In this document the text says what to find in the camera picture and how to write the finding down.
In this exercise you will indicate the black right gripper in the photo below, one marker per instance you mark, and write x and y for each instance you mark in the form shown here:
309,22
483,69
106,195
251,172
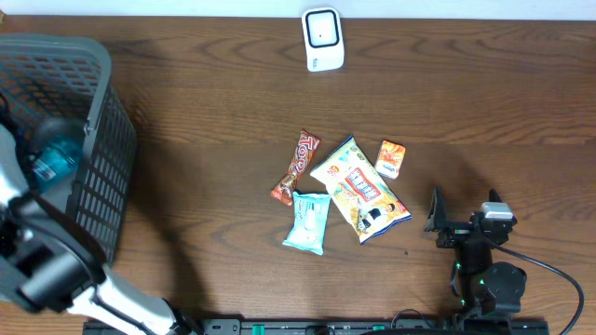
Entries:
437,220

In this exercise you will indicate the orange tissue pack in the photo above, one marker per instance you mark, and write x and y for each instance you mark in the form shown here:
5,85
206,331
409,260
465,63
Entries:
390,159

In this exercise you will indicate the yellow snack bag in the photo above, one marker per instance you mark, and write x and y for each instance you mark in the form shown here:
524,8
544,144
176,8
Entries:
359,192

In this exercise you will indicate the teal wet wipes pack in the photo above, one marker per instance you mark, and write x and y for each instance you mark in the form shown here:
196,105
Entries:
310,218

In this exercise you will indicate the orange chocolate bar wrapper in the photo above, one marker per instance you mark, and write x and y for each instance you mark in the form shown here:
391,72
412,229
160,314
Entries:
302,157

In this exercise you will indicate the teal mouthwash bottle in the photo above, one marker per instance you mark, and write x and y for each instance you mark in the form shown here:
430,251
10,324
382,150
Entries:
53,158

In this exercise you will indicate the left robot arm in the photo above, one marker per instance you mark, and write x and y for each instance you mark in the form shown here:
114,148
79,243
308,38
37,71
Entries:
48,260

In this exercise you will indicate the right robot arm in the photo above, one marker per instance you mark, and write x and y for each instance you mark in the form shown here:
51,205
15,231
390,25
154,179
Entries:
488,288

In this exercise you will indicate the white barcode scanner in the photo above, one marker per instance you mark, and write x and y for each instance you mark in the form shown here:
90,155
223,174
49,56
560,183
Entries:
324,42

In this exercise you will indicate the grey plastic mesh basket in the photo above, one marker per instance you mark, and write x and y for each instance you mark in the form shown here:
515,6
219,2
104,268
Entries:
47,77

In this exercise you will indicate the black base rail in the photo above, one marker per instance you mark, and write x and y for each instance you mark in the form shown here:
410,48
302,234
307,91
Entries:
400,326

